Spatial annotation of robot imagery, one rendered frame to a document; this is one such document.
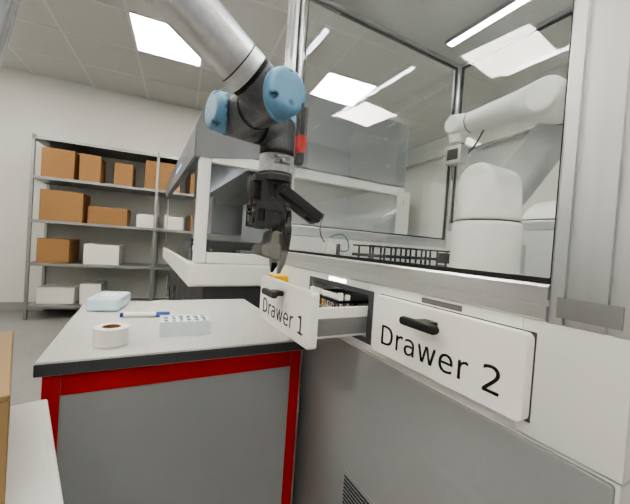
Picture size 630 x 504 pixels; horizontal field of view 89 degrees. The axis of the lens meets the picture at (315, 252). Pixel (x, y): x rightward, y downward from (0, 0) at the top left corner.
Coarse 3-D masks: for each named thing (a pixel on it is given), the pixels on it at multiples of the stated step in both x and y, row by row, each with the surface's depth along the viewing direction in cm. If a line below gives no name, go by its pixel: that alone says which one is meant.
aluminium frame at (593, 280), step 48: (576, 0) 38; (624, 0) 34; (288, 48) 117; (576, 48) 37; (624, 48) 34; (576, 96) 37; (624, 96) 33; (576, 144) 37; (624, 144) 34; (576, 192) 37; (624, 192) 34; (576, 240) 37; (624, 240) 33; (432, 288) 54; (480, 288) 46; (528, 288) 41; (576, 288) 36; (624, 288) 33; (624, 336) 33
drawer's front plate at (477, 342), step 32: (384, 320) 61; (448, 320) 49; (480, 320) 46; (384, 352) 61; (416, 352) 54; (448, 352) 49; (480, 352) 44; (512, 352) 40; (448, 384) 48; (480, 384) 44; (512, 384) 40; (512, 416) 40
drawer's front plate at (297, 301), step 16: (272, 288) 78; (288, 288) 70; (304, 288) 66; (272, 304) 78; (288, 304) 70; (304, 304) 63; (272, 320) 77; (288, 320) 69; (304, 320) 63; (288, 336) 69; (304, 336) 62
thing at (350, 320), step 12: (324, 312) 64; (336, 312) 65; (348, 312) 67; (360, 312) 68; (324, 324) 64; (336, 324) 65; (348, 324) 67; (360, 324) 68; (324, 336) 64; (336, 336) 66
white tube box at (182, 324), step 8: (160, 320) 83; (168, 320) 85; (176, 320) 85; (184, 320) 85; (192, 320) 86; (200, 320) 86; (208, 320) 86; (160, 328) 81; (168, 328) 82; (176, 328) 82; (184, 328) 83; (192, 328) 84; (200, 328) 85; (208, 328) 86; (160, 336) 81; (168, 336) 82
